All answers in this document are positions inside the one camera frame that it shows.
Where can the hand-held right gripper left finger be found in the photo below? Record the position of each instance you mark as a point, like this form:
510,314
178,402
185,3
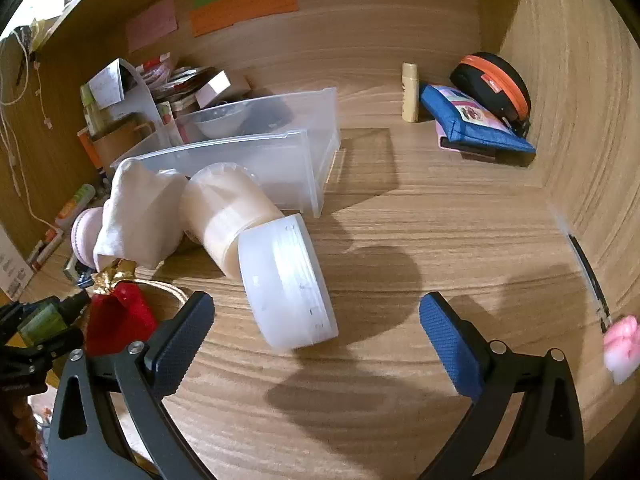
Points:
172,355

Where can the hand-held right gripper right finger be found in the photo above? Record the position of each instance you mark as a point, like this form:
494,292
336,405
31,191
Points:
452,340

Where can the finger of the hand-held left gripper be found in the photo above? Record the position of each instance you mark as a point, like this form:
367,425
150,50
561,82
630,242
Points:
50,350
12,316

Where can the pink plastic case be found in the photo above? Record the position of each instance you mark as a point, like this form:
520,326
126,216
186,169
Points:
84,240

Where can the white cloth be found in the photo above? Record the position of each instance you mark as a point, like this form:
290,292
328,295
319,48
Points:
140,210

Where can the clear plastic storage box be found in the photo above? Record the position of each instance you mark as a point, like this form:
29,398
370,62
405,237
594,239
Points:
280,170

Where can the wooden desktop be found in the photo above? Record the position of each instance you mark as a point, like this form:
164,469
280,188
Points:
400,260

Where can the white cardboard box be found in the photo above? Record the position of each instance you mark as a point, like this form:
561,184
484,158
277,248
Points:
12,265

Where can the white orange packet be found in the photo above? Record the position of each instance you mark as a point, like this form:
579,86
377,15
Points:
46,249

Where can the orange green tube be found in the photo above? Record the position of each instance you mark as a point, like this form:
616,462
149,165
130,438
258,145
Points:
75,205

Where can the black strip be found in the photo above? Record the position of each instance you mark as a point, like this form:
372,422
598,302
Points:
590,280

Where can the pink white toy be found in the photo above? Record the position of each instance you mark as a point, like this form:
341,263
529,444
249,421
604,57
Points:
622,345

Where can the orange booklet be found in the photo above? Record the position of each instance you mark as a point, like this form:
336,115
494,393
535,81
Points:
86,147

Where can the pink flat case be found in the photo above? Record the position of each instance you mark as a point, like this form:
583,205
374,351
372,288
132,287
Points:
450,144

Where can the brown paper cup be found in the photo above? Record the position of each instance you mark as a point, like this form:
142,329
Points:
120,142

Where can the blue zip pouch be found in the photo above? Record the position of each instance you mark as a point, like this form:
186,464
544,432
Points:
480,127

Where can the clear plastic bowl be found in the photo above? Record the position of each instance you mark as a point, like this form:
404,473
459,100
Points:
222,120

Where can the pale yellow tube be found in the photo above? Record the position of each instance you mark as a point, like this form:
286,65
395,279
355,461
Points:
410,95

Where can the white file holder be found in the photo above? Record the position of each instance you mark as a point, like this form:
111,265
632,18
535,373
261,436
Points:
142,95

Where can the black orange round case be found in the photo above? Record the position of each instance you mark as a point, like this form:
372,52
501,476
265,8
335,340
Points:
492,82

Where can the small white pink box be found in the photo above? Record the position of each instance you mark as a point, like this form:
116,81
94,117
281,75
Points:
212,89

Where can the pile of snack packets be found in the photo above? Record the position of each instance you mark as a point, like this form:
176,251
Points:
175,80

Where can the pink sticky note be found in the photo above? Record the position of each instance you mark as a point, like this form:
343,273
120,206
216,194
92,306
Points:
152,25

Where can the orange sticky note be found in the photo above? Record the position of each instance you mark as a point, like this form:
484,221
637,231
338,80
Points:
245,10

